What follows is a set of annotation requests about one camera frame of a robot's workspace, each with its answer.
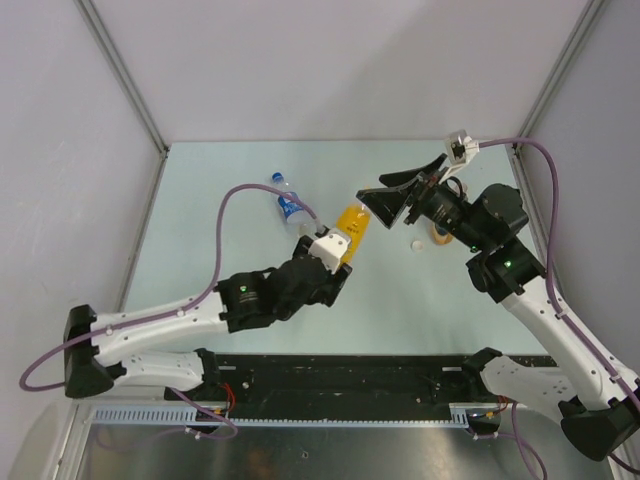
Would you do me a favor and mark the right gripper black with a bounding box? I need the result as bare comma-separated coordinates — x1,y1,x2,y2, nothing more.
357,153,489,253

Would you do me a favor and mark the yellow juice bottle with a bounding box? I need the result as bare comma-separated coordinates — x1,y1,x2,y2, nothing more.
335,201,371,264

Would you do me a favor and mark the white bottle cap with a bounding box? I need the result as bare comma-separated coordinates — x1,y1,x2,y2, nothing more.
411,240,424,252

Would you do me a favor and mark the orange tea bottle blue label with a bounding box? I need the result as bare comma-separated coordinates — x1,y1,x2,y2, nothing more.
431,224,454,245

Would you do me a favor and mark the clear water bottle blue label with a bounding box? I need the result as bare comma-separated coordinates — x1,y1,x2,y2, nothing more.
271,172,316,237

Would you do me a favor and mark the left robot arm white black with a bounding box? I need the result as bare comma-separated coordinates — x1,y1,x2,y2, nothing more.
64,230,352,400

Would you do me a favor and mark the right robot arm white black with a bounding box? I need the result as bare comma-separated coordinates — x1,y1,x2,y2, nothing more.
356,156,639,461

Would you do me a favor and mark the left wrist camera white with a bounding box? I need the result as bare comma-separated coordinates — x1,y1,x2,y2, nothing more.
308,228,351,275

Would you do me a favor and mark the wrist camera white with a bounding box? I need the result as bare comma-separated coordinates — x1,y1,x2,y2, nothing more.
308,228,351,275
442,130,480,181

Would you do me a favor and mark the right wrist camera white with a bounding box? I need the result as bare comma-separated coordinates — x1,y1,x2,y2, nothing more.
442,130,480,181

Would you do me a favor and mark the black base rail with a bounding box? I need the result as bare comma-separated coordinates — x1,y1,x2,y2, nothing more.
186,354,501,420

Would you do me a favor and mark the right aluminium frame post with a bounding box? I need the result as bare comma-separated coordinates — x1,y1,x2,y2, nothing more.
512,0,612,151

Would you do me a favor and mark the aluminium frame post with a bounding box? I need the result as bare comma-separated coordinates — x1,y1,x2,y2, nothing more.
512,0,612,151
73,0,169,153

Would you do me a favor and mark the grey slotted cable duct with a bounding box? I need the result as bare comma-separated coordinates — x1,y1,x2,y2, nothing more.
90,404,499,429

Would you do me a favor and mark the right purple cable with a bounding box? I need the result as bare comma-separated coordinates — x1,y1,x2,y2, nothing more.
477,136,640,480

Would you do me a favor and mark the left aluminium frame post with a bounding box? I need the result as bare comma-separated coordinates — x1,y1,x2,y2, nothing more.
73,0,169,153

